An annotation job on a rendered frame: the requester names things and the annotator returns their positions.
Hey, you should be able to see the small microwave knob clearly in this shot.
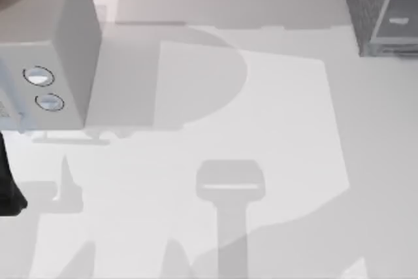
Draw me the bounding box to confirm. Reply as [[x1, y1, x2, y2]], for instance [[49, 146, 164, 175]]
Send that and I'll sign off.
[[35, 93, 65, 112]]

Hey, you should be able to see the large microwave knob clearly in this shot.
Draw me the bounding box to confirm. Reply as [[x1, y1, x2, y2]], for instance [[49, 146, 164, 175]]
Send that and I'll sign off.
[[22, 65, 56, 87]]

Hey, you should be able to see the pale microwave oven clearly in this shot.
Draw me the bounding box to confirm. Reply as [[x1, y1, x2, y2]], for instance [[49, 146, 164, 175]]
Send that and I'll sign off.
[[0, 0, 103, 133]]

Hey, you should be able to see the grey cabinet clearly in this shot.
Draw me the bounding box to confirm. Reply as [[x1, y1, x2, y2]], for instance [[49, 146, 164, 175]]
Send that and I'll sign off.
[[338, 0, 418, 58]]

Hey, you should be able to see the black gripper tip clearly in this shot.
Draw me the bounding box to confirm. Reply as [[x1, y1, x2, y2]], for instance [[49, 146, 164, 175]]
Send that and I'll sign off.
[[0, 131, 28, 218]]

